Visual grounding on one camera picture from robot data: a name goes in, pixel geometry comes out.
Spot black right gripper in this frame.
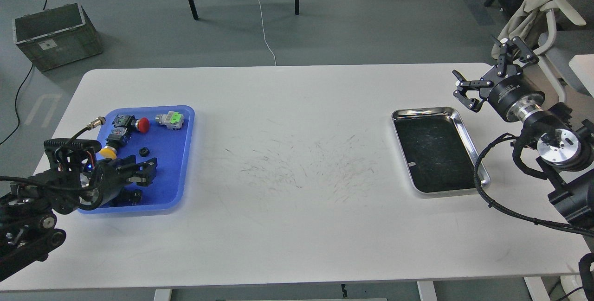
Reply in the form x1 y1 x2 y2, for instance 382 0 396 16
452 36 544 122

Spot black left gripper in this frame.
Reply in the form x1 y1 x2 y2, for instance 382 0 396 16
91 154 158 209

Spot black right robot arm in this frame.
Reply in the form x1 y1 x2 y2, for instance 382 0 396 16
452 36 594 237

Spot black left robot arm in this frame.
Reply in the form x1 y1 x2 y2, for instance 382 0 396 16
0 117 158 280

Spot grey green connector part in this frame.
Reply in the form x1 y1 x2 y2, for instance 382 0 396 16
155 111 184 130

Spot blue plastic tray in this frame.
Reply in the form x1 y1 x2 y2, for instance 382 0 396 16
79 105 195 215

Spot silver metal tray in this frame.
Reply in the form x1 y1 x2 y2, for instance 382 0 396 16
392 106 491 198

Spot grey plastic crate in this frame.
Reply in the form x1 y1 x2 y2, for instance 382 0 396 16
13 3 103 71

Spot yellow push button switch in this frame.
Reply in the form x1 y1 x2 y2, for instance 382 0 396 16
98 127 131 160

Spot red push button switch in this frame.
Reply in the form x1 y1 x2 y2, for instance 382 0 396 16
112 115 150 133

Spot black cable at left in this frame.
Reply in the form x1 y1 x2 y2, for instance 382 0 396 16
0 62 35 146

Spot white floor cable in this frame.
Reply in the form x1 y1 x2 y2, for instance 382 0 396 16
84 0 292 66

